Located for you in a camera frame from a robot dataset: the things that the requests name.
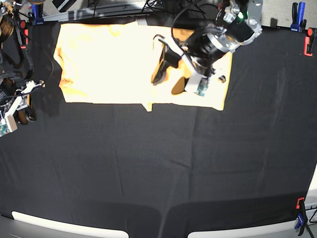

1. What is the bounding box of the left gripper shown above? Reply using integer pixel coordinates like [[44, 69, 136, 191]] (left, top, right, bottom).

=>
[[152, 37, 223, 96]]

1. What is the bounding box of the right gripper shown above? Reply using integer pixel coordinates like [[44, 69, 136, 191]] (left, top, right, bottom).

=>
[[0, 80, 45, 137]]

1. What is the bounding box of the yellow t-shirt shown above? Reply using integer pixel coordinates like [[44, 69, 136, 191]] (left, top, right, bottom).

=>
[[53, 22, 232, 112]]

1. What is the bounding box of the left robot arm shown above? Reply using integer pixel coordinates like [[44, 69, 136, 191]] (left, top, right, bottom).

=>
[[151, 0, 263, 96]]

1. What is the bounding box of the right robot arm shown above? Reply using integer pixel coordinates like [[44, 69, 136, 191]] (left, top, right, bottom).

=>
[[0, 0, 45, 137]]

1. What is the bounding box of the red black clamp left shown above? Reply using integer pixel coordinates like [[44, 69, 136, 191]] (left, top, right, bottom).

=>
[[14, 18, 29, 50]]

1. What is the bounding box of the red black clamp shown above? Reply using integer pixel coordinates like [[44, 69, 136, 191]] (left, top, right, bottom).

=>
[[14, 18, 29, 50], [304, 28, 317, 57]]

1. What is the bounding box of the blue clamp top left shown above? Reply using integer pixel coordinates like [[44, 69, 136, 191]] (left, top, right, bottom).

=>
[[28, 0, 45, 25]]

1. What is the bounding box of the black table cloth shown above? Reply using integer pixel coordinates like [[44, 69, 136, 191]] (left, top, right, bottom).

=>
[[0, 24, 317, 238]]

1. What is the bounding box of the blue clamp top right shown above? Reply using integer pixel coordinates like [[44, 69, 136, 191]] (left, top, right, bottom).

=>
[[290, 1, 307, 32]]

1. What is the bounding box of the red black clamp right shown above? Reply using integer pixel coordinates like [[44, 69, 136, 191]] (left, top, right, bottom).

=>
[[304, 28, 317, 57]]

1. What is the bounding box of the red blue clamp bottom right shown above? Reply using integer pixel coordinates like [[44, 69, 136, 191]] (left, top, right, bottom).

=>
[[294, 197, 308, 237]]

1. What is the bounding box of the grey camera stand base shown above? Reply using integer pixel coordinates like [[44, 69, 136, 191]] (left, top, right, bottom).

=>
[[135, 17, 148, 26]]

